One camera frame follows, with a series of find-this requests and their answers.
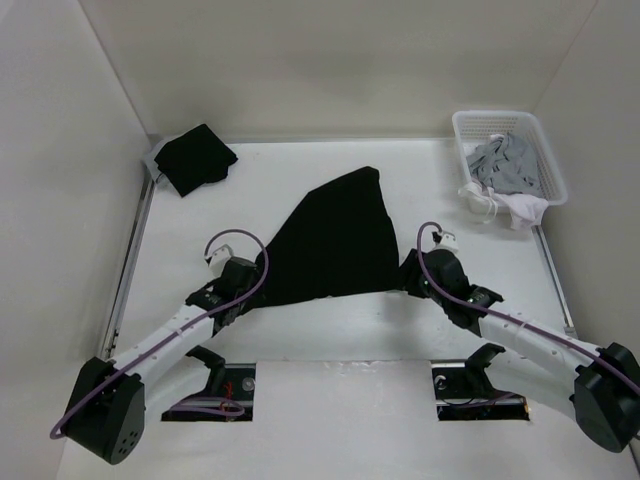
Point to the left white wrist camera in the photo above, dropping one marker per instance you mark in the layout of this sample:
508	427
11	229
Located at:
217	259

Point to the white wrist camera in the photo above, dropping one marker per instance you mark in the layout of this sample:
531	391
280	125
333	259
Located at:
217	259
445	240

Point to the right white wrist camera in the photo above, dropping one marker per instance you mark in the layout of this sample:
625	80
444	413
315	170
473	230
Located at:
445	240

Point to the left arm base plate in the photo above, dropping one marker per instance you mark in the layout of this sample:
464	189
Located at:
228	397

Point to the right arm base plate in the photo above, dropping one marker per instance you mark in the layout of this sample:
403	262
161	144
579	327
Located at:
462	395

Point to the grey tank top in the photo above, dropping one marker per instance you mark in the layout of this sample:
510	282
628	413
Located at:
507	164

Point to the folded black tank top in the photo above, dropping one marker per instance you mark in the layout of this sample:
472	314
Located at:
193	159

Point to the black tank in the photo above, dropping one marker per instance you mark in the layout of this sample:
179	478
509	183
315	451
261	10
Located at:
338	241
193	159

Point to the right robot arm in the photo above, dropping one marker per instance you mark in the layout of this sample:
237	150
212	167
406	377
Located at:
597	387

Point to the white plastic basket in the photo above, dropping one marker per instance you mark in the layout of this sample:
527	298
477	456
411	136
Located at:
473	128

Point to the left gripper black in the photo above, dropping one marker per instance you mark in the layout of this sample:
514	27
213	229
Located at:
252	287

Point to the white tank top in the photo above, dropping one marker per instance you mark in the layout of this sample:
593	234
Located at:
526	211

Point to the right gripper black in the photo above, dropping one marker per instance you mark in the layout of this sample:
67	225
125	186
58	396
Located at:
409	270

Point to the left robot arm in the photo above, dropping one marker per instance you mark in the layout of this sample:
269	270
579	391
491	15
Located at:
112	400

